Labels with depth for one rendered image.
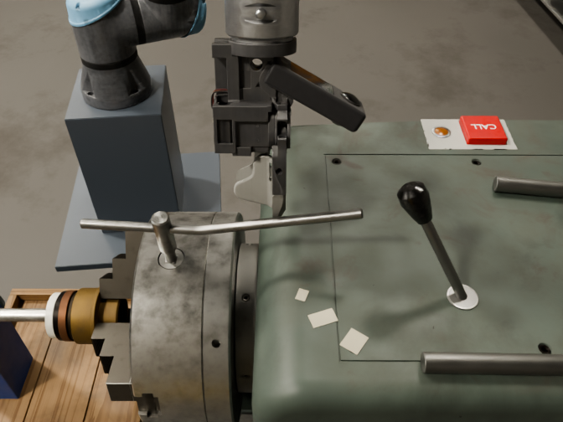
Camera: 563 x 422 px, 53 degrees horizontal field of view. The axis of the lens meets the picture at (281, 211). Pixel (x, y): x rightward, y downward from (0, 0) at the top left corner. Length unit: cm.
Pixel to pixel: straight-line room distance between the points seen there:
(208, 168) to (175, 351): 95
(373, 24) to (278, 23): 344
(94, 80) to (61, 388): 60
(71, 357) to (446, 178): 72
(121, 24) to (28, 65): 266
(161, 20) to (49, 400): 73
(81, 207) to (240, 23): 107
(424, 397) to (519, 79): 313
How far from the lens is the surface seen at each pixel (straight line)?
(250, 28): 57
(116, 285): 86
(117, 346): 83
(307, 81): 59
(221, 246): 74
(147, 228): 69
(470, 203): 81
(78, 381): 109
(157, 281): 73
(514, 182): 83
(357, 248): 72
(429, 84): 343
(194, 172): 160
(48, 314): 89
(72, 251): 146
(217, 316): 71
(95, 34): 119
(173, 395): 76
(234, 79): 60
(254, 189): 63
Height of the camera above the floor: 179
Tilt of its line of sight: 45 degrees down
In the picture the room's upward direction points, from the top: straight up
